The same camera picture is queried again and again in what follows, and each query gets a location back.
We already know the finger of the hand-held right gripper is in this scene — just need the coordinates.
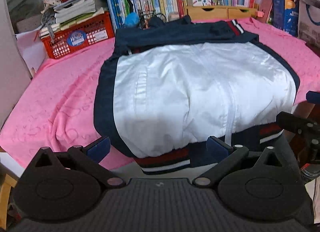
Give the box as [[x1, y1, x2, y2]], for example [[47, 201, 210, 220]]
[[276, 111, 320, 145], [306, 91, 320, 104]]

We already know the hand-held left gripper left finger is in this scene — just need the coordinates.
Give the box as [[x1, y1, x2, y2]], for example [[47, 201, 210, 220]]
[[34, 136, 126, 189]]

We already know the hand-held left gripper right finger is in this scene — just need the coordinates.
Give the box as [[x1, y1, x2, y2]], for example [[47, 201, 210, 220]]
[[193, 135, 285, 189]]

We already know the navy and white jacket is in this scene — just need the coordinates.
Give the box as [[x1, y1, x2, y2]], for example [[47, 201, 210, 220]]
[[94, 16, 301, 175]]

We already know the pink printed blanket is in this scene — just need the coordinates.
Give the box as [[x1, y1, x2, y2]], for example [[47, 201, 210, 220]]
[[0, 17, 320, 173]]

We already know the white paper bag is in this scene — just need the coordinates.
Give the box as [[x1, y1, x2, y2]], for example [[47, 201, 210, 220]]
[[298, 0, 320, 45]]

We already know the blue carton box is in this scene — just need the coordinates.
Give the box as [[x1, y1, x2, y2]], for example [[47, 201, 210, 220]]
[[271, 0, 300, 38]]

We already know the red plastic crate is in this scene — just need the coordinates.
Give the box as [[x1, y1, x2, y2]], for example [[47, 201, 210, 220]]
[[41, 11, 116, 60]]

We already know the white cardboard sheet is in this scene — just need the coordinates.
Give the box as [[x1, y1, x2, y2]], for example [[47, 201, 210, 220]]
[[14, 31, 48, 73]]

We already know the wooden drawer box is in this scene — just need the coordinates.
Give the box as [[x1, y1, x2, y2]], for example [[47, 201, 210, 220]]
[[186, 5, 258, 21]]

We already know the blue ball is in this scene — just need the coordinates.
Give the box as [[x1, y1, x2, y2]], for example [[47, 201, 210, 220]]
[[124, 12, 140, 28]]

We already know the stack of papers and booklets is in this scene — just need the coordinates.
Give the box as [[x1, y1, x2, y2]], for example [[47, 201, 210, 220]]
[[38, 0, 105, 39]]

